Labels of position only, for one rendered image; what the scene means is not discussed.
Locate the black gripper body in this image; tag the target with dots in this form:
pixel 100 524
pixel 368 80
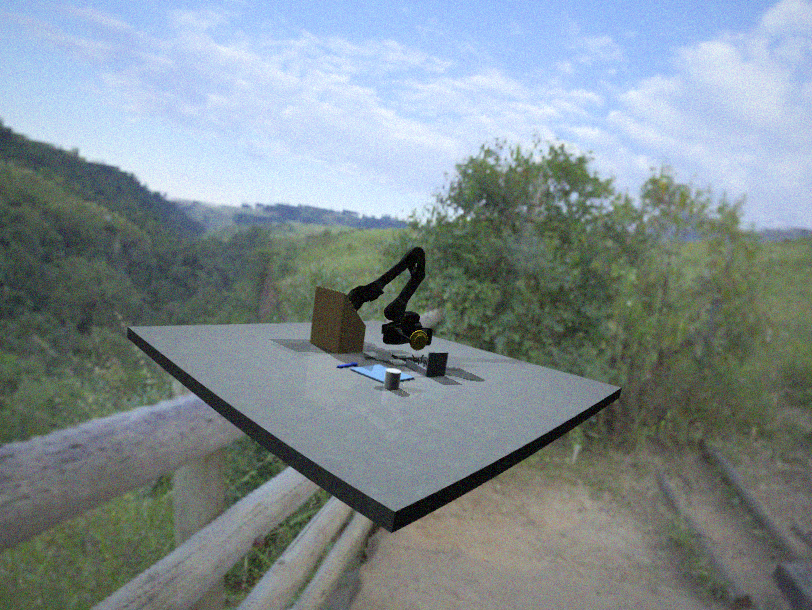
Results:
pixel 408 331

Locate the grey cylinder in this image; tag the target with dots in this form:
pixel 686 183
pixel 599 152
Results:
pixel 392 379

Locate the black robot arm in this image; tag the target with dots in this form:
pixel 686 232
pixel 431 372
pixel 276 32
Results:
pixel 396 309

